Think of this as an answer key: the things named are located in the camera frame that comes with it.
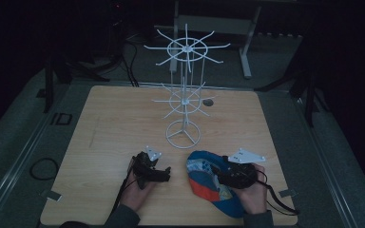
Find left hand-held gripper cable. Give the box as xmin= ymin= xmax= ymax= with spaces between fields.
xmin=111 ymin=157 xmax=138 ymax=217

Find right hand-held gripper cable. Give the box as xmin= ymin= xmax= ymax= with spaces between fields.
xmin=256 ymin=168 xmax=300 ymax=217

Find white metal desk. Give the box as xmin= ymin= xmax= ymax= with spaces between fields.
xmin=169 ymin=0 xmax=264 ymax=80

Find black hanging cables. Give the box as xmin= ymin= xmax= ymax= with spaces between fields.
xmin=119 ymin=39 xmax=141 ymax=88

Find person's right hand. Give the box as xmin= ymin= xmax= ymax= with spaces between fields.
xmin=233 ymin=162 xmax=269 ymax=217

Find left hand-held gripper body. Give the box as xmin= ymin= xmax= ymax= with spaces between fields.
xmin=130 ymin=145 xmax=163 ymax=191

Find black metal stand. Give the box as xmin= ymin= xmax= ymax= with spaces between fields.
xmin=42 ymin=51 xmax=111 ymax=114
xmin=254 ymin=61 xmax=331 ymax=128

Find blue and orange cap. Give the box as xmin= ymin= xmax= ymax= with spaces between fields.
xmin=185 ymin=150 xmax=247 ymax=219

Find black cable loop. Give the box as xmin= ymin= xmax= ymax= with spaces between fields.
xmin=29 ymin=157 xmax=61 ymax=181

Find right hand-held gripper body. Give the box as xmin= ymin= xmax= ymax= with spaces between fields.
xmin=218 ymin=147 xmax=266 ymax=190

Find white wire display rack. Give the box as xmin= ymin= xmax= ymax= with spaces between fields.
xmin=144 ymin=23 xmax=232 ymax=150

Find hand-held gripper cable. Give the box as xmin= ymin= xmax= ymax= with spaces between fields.
xmin=256 ymin=168 xmax=300 ymax=217
xmin=111 ymin=157 xmax=138 ymax=217

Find person's left hand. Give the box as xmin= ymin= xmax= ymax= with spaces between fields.
xmin=120 ymin=178 xmax=158 ymax=212

